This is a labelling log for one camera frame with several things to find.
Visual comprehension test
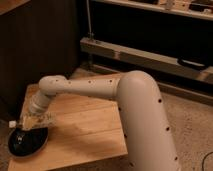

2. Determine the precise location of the metal pole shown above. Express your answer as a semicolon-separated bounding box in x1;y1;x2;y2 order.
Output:
86;0;94;40

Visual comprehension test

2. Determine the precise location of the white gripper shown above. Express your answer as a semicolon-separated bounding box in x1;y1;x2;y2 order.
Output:
20;111;50;129

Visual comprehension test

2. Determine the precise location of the long wooden beam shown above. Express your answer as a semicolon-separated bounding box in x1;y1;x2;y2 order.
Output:
80;37;213;85

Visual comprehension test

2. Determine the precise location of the wooden shelf with items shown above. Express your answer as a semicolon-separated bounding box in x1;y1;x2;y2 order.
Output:
93;0;213;21

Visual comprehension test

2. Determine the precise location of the wooden table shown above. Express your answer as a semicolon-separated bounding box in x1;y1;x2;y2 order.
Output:
7;72;129;171

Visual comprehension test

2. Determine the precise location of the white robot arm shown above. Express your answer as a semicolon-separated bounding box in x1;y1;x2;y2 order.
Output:
21;71;181;171

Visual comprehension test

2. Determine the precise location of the dark ceramic bowl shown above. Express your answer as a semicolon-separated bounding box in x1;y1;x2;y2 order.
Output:
8;128;49;157

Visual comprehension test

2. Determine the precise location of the black handle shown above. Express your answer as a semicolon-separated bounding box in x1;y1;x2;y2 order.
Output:
177;59;209;71

